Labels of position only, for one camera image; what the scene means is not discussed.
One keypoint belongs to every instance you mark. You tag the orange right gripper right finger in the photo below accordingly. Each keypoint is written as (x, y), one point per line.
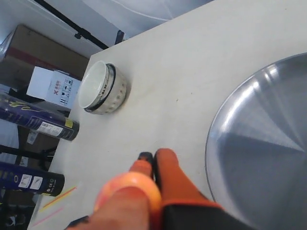
(184, 207)

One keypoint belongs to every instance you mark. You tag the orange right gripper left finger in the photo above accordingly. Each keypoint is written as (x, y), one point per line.
(130, 201)

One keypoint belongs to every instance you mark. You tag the round steel plate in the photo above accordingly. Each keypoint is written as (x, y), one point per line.
(256, 148)

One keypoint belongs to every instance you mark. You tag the silver embossed metal bowl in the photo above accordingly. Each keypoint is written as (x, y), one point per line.
(110, 101)

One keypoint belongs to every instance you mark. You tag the dark blue tube upper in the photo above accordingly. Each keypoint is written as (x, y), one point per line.
(35, 118)

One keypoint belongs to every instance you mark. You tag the dark blue tube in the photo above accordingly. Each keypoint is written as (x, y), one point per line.
(35, 118)
(20, 178)

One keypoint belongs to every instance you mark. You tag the dark blue tube lower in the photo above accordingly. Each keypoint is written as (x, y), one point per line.
(20, 178)

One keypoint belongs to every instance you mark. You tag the white ceramic bowl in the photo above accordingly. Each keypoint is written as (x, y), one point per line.
(96, 85)

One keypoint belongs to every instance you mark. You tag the small white carton box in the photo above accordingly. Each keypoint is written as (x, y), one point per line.
(53, 86)

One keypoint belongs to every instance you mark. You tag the black metal rod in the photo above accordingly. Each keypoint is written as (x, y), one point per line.
(80, 32)

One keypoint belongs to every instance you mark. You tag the brown cardboard box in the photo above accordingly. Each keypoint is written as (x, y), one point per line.
(24, 48)

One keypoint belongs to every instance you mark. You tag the white fabric backdrop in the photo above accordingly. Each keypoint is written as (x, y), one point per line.
(134, 17)

